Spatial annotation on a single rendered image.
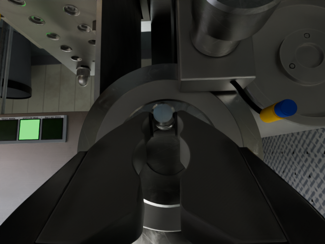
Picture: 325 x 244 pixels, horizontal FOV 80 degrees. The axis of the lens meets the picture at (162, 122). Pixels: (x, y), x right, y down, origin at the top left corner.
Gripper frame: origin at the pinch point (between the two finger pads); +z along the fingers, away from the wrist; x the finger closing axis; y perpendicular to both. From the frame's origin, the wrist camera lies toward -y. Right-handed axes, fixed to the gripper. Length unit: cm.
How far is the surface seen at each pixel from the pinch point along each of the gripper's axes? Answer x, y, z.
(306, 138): 17.9, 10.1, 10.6
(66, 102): -128, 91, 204
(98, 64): -5.8, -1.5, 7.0
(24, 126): -37, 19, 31
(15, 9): -22.8, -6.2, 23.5
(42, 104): -158, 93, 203
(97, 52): -6.0, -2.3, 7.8
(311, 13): 13.0, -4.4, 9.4
